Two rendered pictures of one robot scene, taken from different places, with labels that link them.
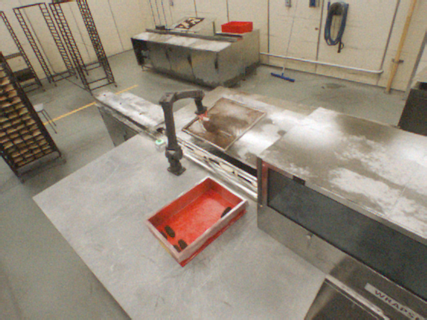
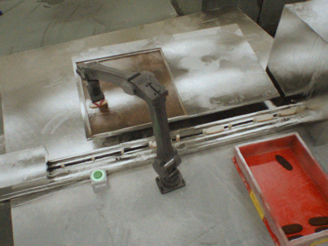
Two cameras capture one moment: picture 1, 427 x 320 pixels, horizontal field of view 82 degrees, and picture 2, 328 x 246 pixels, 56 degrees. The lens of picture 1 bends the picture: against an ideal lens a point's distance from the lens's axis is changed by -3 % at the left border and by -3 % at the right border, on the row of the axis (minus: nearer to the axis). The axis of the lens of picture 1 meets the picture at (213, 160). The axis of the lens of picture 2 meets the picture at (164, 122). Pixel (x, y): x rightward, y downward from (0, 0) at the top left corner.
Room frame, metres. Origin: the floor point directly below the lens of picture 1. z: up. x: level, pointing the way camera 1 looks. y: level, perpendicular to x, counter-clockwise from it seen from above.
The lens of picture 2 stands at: (1.15, 0.96, 2.05)
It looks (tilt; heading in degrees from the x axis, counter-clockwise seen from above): 48 degrees down; 292
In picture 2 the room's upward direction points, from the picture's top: 1 degrees counter-clockwise
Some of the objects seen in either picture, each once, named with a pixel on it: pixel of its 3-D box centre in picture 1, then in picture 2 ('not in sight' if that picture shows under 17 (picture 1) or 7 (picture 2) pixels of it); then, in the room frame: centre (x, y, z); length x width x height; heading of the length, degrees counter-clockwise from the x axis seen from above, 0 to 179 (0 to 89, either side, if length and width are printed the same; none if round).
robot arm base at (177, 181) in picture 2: (175, 165); (170, 177); (1.41, 0.27, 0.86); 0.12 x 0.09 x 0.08; 44
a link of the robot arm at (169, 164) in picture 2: (173, 155); (166, 165); (1.43, 0.27, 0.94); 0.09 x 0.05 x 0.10; 155
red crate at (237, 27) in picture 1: (236, 27); not in sight; (5.29, -0.83, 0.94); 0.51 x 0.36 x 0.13; 42
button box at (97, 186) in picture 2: (162, 147); (99, 181); (1.70, 0.39, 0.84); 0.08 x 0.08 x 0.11; 38
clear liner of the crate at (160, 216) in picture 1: (197, 215); (288, 186); (0.92, 0.13, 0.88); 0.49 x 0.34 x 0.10; 127
